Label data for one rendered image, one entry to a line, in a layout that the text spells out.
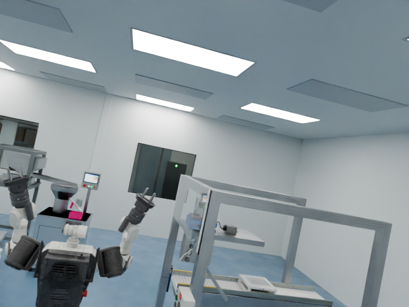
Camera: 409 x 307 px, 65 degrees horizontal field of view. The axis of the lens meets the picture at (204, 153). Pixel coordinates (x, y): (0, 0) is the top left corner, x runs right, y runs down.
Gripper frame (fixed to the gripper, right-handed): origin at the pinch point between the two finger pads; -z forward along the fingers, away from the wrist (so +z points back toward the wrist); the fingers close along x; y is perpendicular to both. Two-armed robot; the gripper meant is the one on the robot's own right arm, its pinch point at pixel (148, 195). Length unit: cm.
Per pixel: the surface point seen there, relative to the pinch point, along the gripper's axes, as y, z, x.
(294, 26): 64, -136, -8
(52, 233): 177, 199, 139
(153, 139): 490, 95, 201
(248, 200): 2, -31, -49
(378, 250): 42, -42, -130
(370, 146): 440, -127, -166
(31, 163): 223, 166, 249
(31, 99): 380, 145, 434
